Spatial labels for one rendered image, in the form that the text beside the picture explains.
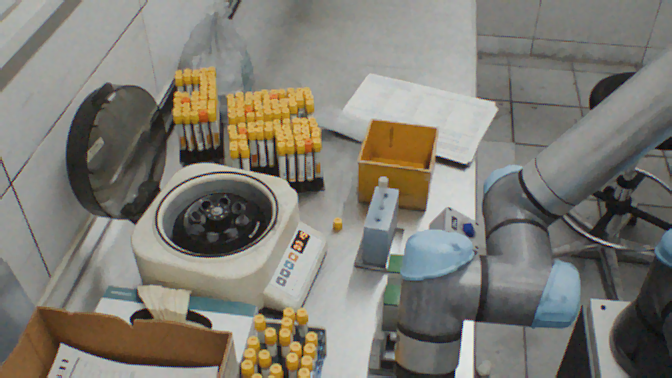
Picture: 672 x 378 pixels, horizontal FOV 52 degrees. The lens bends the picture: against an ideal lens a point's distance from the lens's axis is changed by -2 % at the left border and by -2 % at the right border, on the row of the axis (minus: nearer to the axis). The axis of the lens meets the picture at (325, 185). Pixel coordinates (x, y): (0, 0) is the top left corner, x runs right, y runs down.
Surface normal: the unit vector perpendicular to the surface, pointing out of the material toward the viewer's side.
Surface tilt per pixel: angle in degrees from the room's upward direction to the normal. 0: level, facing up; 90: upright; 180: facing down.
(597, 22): 90
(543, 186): 66
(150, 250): 0
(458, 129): 1
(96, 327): 87
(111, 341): 88
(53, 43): 90
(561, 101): 0
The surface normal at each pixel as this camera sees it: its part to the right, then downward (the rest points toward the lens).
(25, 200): 0.99, 0.10
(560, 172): -0.66, 0.14
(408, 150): -0.23, 0.65
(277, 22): -0.02, -0.75
